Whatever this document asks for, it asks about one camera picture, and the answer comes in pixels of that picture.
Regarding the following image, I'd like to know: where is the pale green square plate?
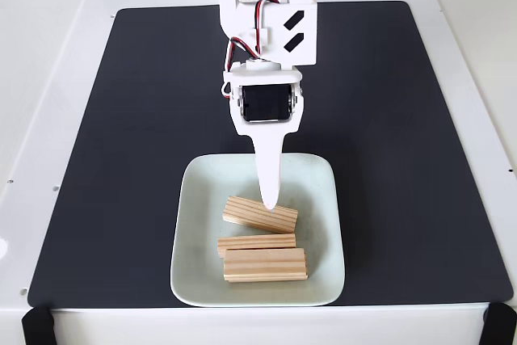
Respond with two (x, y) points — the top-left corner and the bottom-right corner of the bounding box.
(169, 153), (347, 308)

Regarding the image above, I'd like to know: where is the black table mat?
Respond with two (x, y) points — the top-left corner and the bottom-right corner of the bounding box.
(27, 0), (513, 309)

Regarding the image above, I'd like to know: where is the red black white servo cable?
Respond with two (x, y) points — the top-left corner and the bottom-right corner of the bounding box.
(220, 0), (335, 100)

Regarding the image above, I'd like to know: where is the black corner bracket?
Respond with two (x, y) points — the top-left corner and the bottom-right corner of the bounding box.
(20, 305), (56, 345)
(480, 302), (517, 345)

